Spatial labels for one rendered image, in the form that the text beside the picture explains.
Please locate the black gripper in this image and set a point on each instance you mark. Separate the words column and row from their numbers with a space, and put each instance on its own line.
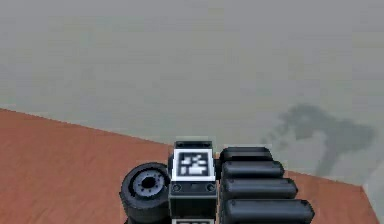
column 146, row 193

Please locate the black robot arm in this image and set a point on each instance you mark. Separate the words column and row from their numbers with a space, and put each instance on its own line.
column 256, row 190

